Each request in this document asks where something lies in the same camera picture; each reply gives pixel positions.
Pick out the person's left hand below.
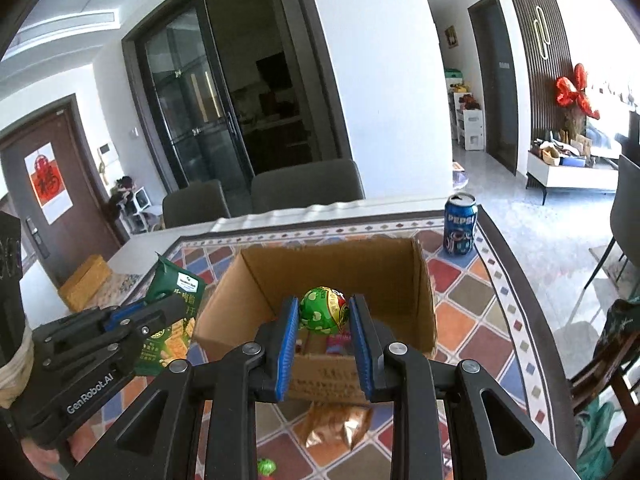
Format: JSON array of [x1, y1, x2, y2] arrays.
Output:
[[22, 437, 71, 480]]

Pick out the yellow box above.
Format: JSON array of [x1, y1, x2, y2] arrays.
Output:
[[57, 254, 112, 313]]

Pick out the red foil balloon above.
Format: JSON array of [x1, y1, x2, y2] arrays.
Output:
[[556, 63, 601, 120]]

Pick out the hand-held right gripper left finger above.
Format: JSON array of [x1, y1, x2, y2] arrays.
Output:
[[65, 296, 302, 480]]

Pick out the white shelf unit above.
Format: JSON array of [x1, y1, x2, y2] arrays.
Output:
[[446, 69, 486, 152]]

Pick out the brown cardboard box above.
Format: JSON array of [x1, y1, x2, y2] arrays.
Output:
[[192, 236, 437, 406]]

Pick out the black framed glass sliding door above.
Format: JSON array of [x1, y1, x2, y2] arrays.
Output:
[[122, 0, 351, 196]]

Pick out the dark grey chair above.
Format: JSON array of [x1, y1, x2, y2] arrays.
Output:
[[582, 154, 640, 291]]

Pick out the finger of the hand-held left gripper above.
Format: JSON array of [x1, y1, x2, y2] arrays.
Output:
[[131, 294, 197, 361], [102, 300, 151, 329]]

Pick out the dark slatted wall panel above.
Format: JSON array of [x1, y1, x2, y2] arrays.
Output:
[[500, 0, 576, 151]]

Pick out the grey dining chair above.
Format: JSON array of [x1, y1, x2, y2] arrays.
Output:
[[250, 159, 366, 215], [162, 179, 232, 229]]

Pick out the red wooden chair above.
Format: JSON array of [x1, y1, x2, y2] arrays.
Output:
[[567, 330, 640, 416]]

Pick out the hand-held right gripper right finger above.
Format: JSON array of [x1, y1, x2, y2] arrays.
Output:
[[348, 294, 576, 480]]

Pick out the colourful checkered table mat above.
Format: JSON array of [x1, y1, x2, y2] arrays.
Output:
[[85, 210, 576, 480]]

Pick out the green plastic bag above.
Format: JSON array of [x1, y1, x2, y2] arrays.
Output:
[[575, 400, 616, 476]]

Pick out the blue soda can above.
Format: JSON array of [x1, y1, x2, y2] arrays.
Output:
[[444, 192, 478, 256]]

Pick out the red and white door poster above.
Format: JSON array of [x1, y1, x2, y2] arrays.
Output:
[[24, 142, 74, 225]]

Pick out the dark hallway door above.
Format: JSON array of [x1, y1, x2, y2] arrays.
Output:
[[467, 0, 521, 176]]

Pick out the green ball candy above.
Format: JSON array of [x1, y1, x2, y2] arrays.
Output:
[[299, 286, 350, 335]]

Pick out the white low cabinet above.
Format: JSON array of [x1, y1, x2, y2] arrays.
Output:
[[526, 150, 621, 206]]

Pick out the person's left forearm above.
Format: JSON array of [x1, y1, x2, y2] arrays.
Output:
[[0, 211, 33, 408]]

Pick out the dark green snack packet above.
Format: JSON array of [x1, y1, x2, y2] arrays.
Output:
[[131, 254, 207, 377]]

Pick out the dark green clothing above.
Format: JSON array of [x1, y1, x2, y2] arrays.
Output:
[[600, 299, 640, 361]]

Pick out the brown crinkled snack packet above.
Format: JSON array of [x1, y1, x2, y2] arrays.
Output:
[[299, 401, 375, 451]]

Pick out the white stool with plush toy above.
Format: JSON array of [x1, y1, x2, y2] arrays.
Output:
[[107, 176, 163, 235]]

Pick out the brown entrance door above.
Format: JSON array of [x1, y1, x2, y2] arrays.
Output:
[[0, 95, 126, 286]]

